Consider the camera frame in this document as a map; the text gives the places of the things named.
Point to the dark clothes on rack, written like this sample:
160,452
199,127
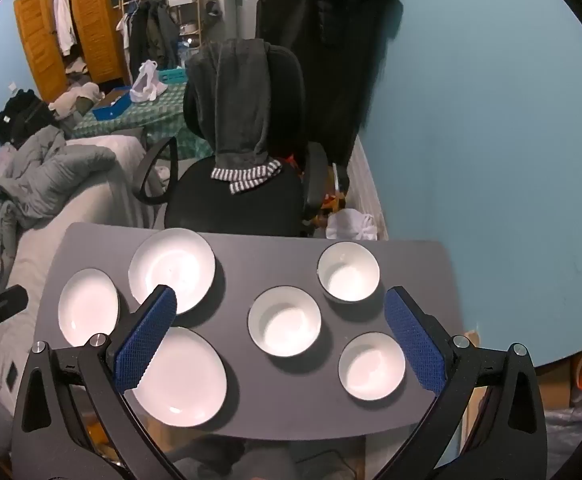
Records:
151,35

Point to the white plate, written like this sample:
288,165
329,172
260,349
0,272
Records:
87,305
172,262
191,380

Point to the black hanging coats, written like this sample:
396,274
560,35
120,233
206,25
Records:
321,60

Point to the clear plastic sheet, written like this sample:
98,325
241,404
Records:
571,435

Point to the blue plastic crate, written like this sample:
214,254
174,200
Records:
173,76

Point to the black office chair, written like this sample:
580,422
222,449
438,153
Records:
231,210

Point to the dark grey towel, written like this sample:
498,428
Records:
236,100

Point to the blue cardboard box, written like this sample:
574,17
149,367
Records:
113,105

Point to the white ribbed panel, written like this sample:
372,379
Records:
366,185

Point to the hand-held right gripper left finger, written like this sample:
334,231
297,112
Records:
146,340

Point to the grey jacket on bed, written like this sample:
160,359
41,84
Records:
46,170

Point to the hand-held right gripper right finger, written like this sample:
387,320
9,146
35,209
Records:
413,340

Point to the brown cardboard box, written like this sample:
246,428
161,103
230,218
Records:
553,385

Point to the tied white plastic bag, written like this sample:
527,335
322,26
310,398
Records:
353,225

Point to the black clothes pile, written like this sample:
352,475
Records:
21,115

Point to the wooden wardrobe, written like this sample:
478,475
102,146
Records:
91,25

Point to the grey clothes pile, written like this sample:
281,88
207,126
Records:
76,100

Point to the grey bed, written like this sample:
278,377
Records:
96,195

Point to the white hanging shirt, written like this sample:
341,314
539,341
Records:
63,20

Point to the green checked tablecloth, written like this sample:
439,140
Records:
161,115

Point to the grey white striped cloth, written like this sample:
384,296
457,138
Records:
246,175

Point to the yellow bag of packets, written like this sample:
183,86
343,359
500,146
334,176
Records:
333,202

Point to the white bowl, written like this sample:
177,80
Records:
349,272
284,322
371,367

